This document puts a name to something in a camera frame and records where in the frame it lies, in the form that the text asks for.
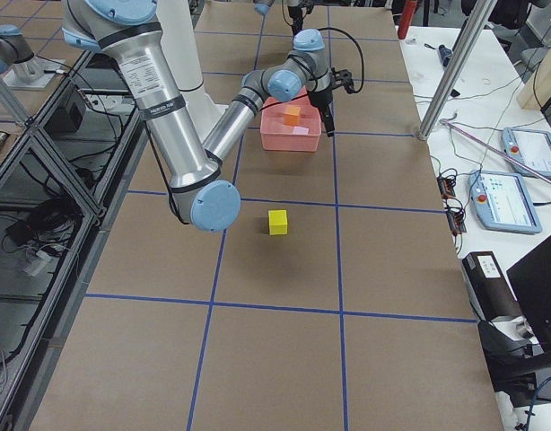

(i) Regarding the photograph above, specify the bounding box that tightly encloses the teach pendant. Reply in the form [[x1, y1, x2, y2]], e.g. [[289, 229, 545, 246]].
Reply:
[[468, 170, 542, 234], [501, 128, 551, 180]]

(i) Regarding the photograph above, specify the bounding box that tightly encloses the near teach pendant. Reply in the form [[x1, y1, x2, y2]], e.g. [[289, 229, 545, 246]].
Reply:
[[468, 170, 542, 234]]

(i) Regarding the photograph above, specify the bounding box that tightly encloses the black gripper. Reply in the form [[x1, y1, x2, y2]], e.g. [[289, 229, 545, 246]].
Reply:
[[309, 67, 353, 137]]

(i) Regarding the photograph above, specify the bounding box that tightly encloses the yellow foam block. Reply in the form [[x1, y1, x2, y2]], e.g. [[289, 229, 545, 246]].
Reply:
[[268, 209, 288, 236]]

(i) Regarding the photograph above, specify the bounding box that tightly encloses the black monitor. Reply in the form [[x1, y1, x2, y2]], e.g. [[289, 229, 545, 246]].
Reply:
[[507, 234, 551, 349]]

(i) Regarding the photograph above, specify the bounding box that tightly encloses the aluminium frame post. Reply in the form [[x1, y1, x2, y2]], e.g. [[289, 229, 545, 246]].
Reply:
[[417, 0, 497, 141]]

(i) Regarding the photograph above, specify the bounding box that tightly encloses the pink plastic bin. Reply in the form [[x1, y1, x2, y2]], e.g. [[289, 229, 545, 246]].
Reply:
[[260, 88, 321, 153]]

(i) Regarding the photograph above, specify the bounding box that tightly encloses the black box with label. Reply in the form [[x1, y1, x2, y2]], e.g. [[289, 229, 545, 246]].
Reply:
[[461, 251, 522, 322]]

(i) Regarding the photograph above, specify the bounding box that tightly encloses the orange foam block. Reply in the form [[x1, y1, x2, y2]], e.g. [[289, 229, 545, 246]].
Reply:
[[283, 105, 302, 127]]

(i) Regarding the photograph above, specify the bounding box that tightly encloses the red cylinder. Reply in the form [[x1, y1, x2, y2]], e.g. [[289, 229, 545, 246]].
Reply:
[[398, 0, 417, 40]]

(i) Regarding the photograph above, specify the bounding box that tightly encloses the far teach pendant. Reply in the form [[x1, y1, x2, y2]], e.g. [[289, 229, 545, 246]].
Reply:
[[501, 128, 551, 180]]

